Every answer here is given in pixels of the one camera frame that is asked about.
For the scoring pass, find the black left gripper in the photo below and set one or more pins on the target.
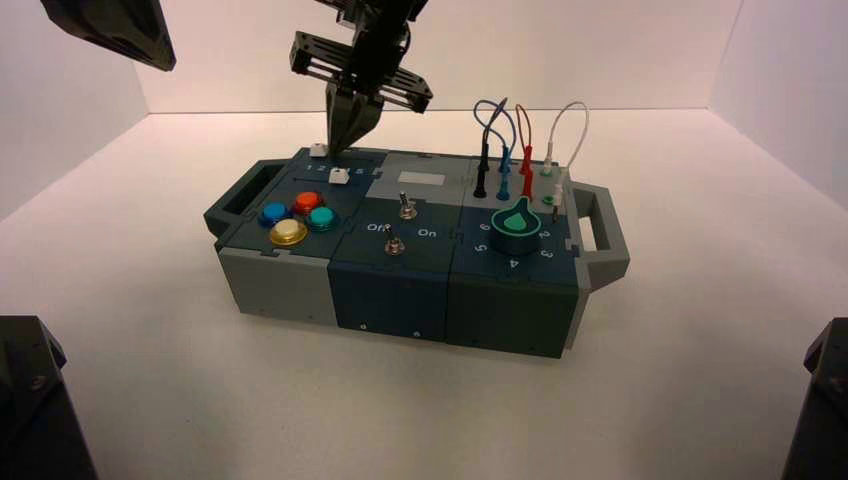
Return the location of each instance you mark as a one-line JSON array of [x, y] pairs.
[[378, 60]]

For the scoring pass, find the white slider knob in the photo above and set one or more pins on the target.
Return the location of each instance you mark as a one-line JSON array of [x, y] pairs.
[[318, 150], [338, 176]]

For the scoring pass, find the white display window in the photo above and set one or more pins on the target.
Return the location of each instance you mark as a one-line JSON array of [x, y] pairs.
[[421, 179]]

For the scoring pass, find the red push button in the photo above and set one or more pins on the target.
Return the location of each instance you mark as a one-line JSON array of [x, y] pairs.
[[308, 202]]

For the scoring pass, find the teal push button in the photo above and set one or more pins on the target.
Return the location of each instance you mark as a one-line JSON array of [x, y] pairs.
[[323, 218]]

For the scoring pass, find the blue push button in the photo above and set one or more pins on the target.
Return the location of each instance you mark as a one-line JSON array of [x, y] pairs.
[[275, 212]]

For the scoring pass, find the yellow push button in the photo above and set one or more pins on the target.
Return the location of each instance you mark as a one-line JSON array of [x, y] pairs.
[[289, 232]]

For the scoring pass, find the grey and green control box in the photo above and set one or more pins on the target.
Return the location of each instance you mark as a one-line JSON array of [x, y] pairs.
[[391, 298]]

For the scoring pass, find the teal rotary knob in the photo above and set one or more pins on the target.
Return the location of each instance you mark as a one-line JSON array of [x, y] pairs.
[[517, 232]]

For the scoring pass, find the metal toggle switch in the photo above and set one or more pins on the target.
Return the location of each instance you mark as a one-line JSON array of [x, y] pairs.
[[395, 246], [407, 210]]

